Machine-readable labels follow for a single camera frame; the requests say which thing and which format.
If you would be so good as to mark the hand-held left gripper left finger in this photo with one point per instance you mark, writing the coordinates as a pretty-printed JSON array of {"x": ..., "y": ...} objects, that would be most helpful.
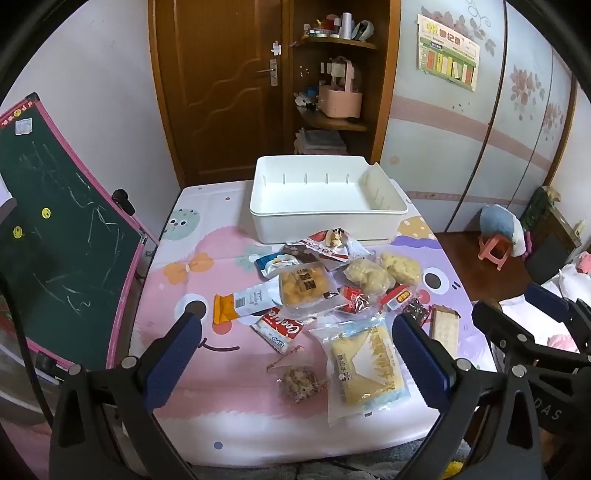
[{"x": 171, "y": 364}]

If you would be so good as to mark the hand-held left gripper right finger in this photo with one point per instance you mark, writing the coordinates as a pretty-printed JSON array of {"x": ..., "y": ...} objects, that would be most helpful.
[{"x": 425, "y": 364}]

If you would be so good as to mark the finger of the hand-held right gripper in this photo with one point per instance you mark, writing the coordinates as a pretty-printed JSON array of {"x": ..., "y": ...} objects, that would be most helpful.
[
  {"x": 498, "y": 323},
  {"x": 547, "y": 300}
]

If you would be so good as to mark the beige wafer packet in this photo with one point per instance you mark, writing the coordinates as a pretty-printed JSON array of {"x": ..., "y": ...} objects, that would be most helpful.
[{"x": 444, "y": 330}]

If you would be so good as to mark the dark chocolate snack packet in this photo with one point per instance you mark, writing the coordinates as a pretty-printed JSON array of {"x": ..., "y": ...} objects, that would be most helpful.
[{"x": 418, "y": 310}]

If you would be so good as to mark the red orange snack packet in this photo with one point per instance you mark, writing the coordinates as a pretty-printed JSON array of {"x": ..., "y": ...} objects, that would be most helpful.
[{"x": 399, "y": 297}]

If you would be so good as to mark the small red snack packet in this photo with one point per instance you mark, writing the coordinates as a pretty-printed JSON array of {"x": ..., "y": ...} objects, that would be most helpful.
[{"x": 358, "y": 300}]

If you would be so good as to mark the white orange snack packet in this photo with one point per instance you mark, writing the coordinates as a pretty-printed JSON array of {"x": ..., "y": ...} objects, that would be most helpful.
[{"x": 244, "y": 304}]

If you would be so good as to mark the clear puffed rice snack packet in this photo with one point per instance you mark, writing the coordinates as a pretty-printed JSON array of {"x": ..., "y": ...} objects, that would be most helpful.
[
  {"x": 401, "y": 267},
  {"x": 367, "y": 277}
]

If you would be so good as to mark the red white cookie packet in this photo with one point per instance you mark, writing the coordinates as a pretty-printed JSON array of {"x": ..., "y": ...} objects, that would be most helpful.
[{"x": 281, "y": 330}]

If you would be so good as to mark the clear nut cluster packet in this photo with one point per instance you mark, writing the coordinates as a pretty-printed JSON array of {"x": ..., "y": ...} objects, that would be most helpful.
[{"x": 300, "y": 381}]

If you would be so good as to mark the clear packet of yellow cubes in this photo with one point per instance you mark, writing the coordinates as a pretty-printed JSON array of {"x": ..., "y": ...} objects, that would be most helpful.
[{"x": 304, "y": 286}]

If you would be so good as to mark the small blue white snack packet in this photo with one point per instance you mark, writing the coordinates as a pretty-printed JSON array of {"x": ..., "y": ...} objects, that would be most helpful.
[{"x": 274, "y": 265}]

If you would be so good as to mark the red white cake packet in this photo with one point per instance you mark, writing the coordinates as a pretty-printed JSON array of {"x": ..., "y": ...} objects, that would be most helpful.
[{"x": 334, "y": 244}]

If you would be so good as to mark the dark brown snack packet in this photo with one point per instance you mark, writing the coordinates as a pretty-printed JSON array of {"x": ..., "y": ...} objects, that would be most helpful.
[{"x": 298, "y": 253}]

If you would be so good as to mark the white plastic storage box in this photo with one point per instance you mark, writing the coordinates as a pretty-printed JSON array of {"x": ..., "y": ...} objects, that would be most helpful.
[{"x": 323, "y": 226}]

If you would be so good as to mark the white bedding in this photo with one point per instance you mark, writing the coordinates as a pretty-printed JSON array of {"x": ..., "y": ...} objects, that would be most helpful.
[{"x": 572, "y": 286}]

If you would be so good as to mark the cartoon printed tablecloth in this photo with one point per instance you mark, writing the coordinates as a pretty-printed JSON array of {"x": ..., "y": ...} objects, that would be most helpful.
[{"x": 231, "y": 378}]

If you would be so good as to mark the dark cabinet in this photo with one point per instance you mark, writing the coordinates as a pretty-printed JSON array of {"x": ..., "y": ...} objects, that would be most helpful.
[{"x": 551, "y": 235}]

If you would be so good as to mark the pink plastic stool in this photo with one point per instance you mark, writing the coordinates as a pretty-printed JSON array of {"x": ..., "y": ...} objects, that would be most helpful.
[{"x": 494, "y": 251}]

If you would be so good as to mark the floral sliding wardrobe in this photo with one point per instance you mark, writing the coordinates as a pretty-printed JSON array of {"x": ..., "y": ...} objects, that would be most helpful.
[{"x": 461, "y": 152}]

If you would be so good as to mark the stack of folded cloths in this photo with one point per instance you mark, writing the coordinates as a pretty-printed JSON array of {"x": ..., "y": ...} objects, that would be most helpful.
[{"x": 321, "y": 142}]

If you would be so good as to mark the wooden corner shelf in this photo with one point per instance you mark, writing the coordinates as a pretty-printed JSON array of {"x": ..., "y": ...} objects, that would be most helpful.
[{"x": 383, "y": 92}]

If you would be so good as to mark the brown wooden door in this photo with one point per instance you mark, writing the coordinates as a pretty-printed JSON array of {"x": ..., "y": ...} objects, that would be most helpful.
[{"x": 217, "y": 92}]

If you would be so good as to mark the small toy figures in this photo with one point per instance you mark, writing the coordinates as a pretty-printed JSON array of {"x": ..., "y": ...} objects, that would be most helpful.
[{"x": 307, "y": 98}]

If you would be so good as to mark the white door hook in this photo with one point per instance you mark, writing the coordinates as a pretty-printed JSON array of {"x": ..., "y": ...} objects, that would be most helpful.
[{"x": 275, "y": 47}]

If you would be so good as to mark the cluster of small shelf items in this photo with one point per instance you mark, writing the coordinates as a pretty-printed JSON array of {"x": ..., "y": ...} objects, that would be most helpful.
[{"x": 344, "y": 25}]

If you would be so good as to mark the green chalkboard easel pink frame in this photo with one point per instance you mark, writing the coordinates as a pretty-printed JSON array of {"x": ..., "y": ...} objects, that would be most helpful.
[{"x": 60, "y": 230}]

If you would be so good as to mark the wall poster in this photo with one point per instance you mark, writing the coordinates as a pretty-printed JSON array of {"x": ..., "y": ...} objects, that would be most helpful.
[{"x": 448, "y": 50}]

